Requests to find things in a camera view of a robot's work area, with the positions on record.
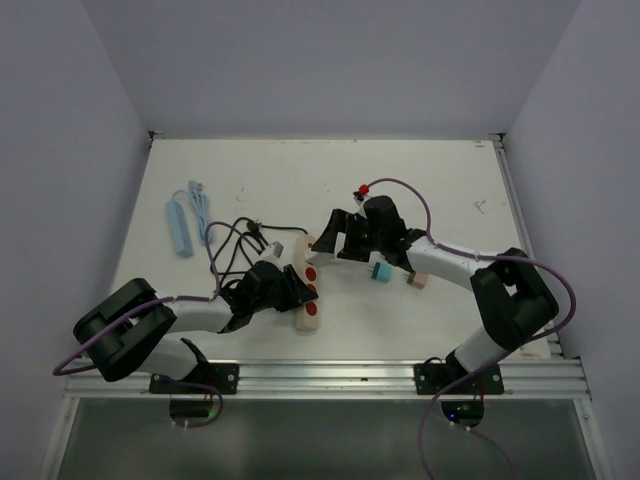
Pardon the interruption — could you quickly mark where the aluminium table edge rail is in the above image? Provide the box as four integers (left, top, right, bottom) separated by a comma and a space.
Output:
40, 358, 611, 479

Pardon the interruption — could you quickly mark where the beige power strip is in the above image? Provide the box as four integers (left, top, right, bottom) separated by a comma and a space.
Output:
293, 234, 319, 332

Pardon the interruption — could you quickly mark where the pink USB charger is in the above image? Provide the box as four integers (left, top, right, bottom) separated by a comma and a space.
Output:
406, 272, 429, 290

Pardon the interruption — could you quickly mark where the black power cable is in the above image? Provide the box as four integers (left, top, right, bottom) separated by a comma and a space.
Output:
207, 216, 309, 291

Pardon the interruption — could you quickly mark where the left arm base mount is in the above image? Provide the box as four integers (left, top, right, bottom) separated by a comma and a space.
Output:
149, 362, 240, 395

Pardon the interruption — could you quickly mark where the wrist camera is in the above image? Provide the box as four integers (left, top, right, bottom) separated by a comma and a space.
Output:
258, 241, 284, 264
353, 184, 370, 203

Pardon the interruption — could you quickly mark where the light blue power strip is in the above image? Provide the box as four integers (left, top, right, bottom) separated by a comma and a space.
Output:
165, 200, 194, 258

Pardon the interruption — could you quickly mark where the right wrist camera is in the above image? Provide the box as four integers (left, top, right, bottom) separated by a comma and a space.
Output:
353, 184, 370, 203

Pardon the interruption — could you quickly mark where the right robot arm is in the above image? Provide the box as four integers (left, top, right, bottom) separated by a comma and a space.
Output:
307, 192, 559, 393

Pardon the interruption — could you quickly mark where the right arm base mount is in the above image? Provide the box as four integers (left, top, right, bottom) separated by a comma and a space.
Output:
413, 357, 505, 396

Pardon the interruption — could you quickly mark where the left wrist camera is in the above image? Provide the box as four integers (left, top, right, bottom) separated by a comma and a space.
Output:
258, 241, 284, 264

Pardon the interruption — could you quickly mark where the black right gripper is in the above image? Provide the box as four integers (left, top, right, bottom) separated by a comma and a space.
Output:
312, 209, 386, 263

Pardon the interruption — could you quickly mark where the teal plug adapter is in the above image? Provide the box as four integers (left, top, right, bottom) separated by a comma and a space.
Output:
370, 262, 393, 284

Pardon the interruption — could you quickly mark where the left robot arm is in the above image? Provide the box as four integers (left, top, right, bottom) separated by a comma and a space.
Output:
73, 260, 319, 393

